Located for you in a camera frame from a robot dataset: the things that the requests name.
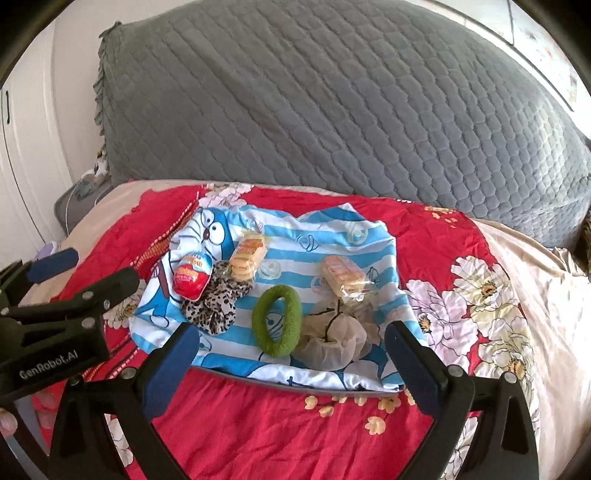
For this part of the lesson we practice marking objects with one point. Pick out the striped brown garment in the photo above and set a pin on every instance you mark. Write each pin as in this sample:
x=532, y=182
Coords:
x=582, y=249

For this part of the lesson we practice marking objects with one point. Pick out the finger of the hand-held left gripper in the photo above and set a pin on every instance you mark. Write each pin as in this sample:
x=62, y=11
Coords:
x=101, y=290
x=51, y=265

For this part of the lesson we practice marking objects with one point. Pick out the beige mesh scrunchie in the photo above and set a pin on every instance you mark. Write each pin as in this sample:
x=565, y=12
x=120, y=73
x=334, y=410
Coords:
x=332, y=346

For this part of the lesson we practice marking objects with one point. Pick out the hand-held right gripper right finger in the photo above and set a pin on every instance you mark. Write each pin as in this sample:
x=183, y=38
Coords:
x=415, y=369

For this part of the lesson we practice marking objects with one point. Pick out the green fluffy scrunchie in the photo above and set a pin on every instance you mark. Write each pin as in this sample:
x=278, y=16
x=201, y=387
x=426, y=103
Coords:
x=263, y=332

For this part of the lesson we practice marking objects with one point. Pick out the red floral blanket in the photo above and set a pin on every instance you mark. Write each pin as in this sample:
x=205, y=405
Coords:
x=277, y=429

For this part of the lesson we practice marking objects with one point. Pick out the blue striped cartoon cloth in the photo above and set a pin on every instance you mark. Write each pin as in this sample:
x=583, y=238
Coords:
x=295, y=249

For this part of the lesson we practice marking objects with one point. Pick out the red egg toy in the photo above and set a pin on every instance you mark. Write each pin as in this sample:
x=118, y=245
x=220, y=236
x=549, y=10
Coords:
x=193, y=277

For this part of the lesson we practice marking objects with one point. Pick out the purple white device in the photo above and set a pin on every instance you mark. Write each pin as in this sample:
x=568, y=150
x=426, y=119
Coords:
x=48, y=250

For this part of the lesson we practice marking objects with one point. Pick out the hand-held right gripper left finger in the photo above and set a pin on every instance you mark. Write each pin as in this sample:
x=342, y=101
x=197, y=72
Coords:
x=171, y=369

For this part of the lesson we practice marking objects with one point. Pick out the wall painting panel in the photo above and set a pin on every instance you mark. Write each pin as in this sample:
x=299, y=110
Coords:
x=545, y=41

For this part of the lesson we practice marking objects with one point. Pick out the grey bedside table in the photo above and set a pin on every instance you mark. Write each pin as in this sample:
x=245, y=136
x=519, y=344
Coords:
x=78, y=203

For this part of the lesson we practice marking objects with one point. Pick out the yellow snack packet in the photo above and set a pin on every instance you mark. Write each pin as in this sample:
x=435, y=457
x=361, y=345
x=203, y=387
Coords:
x=247, y=258

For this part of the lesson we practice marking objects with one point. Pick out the person's left hand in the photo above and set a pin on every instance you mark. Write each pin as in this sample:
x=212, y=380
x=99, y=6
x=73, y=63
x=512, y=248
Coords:
x=7, y=421

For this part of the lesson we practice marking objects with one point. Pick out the leopard print scrunchie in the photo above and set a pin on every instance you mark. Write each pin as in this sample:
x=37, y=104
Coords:
x=217, y=304

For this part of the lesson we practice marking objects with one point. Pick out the white wardrobe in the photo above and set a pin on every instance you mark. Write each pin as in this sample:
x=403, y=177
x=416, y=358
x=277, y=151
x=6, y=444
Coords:
x=27, y=161

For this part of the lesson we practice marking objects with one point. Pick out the grey quilted headboard cover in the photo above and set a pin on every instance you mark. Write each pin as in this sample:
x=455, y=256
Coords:
x=323, y=106

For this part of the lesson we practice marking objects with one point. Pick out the orange print snack packet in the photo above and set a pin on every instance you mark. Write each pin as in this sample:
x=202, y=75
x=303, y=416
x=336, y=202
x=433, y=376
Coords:
x=344, y=277

